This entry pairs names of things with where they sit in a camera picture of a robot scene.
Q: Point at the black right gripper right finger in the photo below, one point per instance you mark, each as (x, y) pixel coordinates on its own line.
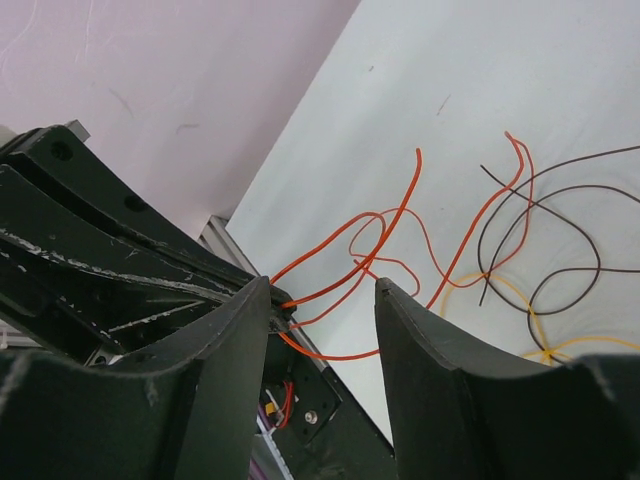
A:
(460, 408)

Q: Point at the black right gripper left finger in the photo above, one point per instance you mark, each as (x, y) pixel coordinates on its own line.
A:
(184, 407)

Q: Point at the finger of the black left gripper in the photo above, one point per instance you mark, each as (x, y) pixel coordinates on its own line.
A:
(89, 268)

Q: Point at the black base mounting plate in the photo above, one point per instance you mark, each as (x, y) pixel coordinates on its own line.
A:
(309, 425)

